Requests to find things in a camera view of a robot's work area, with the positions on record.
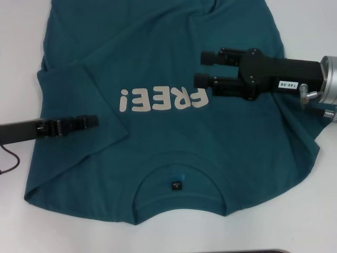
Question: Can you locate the gripper cable with plug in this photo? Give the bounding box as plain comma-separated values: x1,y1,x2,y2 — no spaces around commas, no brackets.
309,104,337,124
0,143,22,175

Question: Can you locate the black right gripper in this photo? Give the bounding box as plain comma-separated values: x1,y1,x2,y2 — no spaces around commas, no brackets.
193,46,324,102

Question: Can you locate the left gripper cable with plug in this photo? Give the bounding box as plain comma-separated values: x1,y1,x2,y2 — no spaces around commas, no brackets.
0,143,22,175

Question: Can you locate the silver elbow connector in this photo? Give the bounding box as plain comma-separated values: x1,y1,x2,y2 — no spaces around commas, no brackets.
299,83,323,105

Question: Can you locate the teal t-shirt with FREE print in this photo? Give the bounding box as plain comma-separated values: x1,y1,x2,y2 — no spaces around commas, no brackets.
23,0,327,227

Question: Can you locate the right gripper cable with plug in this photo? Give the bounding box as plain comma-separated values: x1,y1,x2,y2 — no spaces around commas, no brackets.
309,104,337,124

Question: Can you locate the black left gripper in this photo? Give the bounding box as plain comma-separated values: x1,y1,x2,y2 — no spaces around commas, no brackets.
0,114,100,145

